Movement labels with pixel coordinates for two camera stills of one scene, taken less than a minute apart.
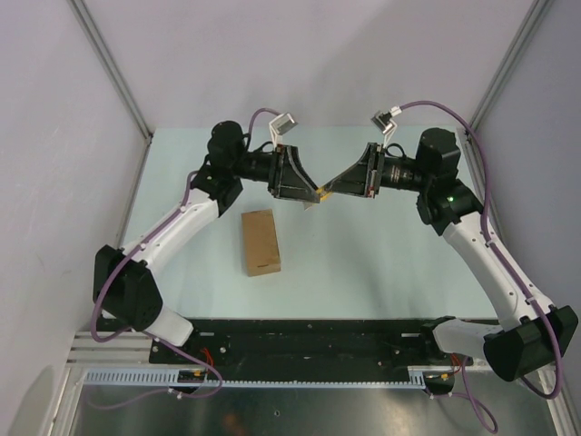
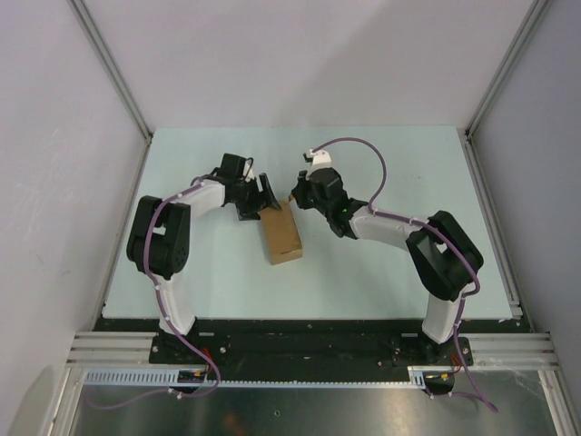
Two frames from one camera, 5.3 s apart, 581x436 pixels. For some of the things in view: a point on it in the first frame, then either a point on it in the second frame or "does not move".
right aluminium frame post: (536, 14) does not move
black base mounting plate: (307, 345) does not move
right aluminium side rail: (472, 159) does not move
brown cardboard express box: (260, 239) → (281, 232)
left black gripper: (296, 184) → (261, 200)
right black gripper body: (375, 163) → (306, 197)
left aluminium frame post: (116, 75) does not move
